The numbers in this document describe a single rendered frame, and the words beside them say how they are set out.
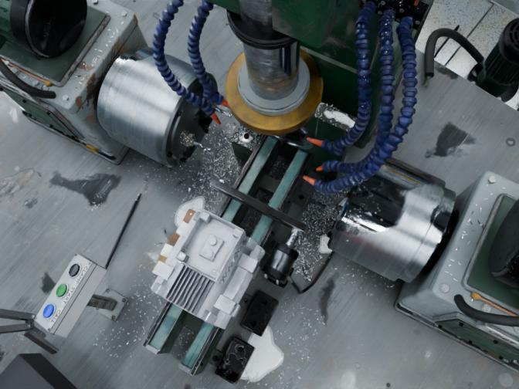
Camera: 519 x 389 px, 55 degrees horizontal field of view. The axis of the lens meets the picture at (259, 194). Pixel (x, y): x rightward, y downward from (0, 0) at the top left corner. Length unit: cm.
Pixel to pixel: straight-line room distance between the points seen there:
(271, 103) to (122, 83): 42
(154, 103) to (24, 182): 60
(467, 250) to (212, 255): 51
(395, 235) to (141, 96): 63
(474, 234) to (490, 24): 132
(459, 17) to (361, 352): 141
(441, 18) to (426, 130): 77
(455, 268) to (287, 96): 47
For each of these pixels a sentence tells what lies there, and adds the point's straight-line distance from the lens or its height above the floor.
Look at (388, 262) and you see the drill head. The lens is 108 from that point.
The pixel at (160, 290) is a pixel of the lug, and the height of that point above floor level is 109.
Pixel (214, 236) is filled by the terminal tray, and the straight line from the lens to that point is 105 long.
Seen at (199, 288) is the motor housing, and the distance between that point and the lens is 106.
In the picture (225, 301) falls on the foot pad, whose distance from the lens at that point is 108.
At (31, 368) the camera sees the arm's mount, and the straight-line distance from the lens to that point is 138.
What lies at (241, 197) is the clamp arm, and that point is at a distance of 117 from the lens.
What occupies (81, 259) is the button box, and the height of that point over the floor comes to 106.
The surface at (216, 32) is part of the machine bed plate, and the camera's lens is 165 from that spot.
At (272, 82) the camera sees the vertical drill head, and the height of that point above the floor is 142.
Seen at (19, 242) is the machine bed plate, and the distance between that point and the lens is 156.
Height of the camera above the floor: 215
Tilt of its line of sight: 73 degrees down
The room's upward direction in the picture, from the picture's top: 10 degrees counter-clockwise
